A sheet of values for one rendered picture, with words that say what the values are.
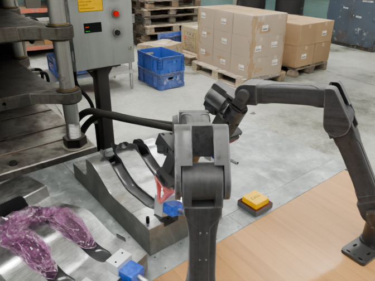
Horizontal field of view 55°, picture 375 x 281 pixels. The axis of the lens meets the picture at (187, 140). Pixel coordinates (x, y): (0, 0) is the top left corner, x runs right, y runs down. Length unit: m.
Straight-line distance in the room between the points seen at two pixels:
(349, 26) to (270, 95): 7.12
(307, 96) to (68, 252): 0.71
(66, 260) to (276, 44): 4.43
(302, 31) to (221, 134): 4.92
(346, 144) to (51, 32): 1.06
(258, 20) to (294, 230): 3.82
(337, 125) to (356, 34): 7.06
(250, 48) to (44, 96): 3.57
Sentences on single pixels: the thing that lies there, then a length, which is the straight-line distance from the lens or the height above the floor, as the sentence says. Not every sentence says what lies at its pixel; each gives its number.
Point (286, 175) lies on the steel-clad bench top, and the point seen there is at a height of 0.80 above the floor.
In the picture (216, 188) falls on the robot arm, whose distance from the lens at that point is 0.58.
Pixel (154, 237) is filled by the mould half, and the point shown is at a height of 0.86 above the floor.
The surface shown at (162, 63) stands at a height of 0.36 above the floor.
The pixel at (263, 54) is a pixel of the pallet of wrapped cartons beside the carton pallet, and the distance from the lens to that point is 4.93.
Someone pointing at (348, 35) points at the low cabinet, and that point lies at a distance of 8.11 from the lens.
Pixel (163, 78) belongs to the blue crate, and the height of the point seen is 0.16.
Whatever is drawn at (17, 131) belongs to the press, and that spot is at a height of 0.79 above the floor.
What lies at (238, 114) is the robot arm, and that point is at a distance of 1.05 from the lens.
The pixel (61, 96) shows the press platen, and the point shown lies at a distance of 1.51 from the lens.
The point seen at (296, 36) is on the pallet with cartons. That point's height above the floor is 0.58.
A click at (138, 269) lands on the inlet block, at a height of 0.87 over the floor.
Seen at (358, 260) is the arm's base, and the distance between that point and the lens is 1.09.
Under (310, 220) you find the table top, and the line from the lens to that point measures 1.19.
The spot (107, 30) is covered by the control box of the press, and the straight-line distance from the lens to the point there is 1.69.
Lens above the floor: 1.50
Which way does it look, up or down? 26 degrees down
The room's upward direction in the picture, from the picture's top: 1 degrees clockwise
